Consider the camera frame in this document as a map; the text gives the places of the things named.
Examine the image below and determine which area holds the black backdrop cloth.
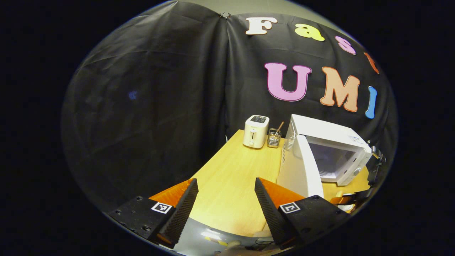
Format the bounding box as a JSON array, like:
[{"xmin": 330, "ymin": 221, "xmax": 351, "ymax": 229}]
[{"xmin": 61, "ymin": 1, "xmax": 398, "ymax": 214}]

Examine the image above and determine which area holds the white microwave oven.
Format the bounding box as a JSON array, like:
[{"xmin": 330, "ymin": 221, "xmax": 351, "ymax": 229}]
[{"xmin": 277, "ymin": 114, "xmax": 373, "ymax": 199}]

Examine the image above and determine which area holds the metal mesh utensil holder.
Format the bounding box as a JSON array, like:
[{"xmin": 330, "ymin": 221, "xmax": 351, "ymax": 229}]
[{"xmin": 267, "ymin": 128, "xmax": 282, "ymax": 148}]

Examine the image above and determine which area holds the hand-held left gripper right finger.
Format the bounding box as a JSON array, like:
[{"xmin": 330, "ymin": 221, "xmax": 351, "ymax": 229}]
[{"xmin": 254, "ymin": 177, "xmax": 350, "ymax": 250}]

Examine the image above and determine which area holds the white toaster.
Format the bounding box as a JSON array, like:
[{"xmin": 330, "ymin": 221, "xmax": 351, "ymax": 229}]
[{"xmin": 243, "ymin": 115, "xmax": 270, "ymax": 149}]

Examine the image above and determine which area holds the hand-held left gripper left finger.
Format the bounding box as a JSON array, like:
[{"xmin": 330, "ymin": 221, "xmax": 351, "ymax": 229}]
[{"xmin": 107, "ymin": 178, "xmax": 199, "ymax": 249}]

